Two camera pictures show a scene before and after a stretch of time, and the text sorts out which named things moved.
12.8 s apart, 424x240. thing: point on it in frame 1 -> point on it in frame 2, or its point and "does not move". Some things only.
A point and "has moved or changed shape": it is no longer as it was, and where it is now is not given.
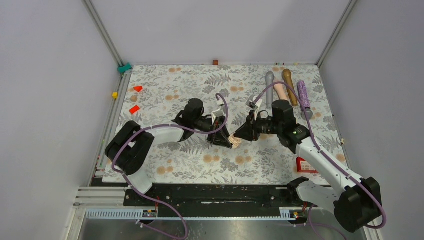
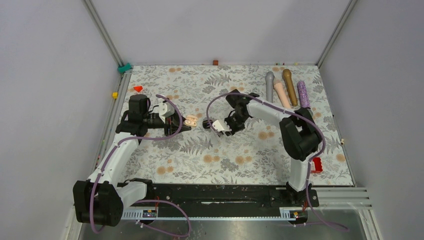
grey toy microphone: [269, 77] does not move
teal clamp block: [122, 69] does not move
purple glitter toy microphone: [304, 100] does not move
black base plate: [281, 195] does not move
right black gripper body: [264, 126] -> [235, 123]
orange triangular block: [138, 88] does not move
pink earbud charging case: [234, 140] has moved or changed shape
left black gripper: [220, 137] -> [173, 124]
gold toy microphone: [287, 78] does not move
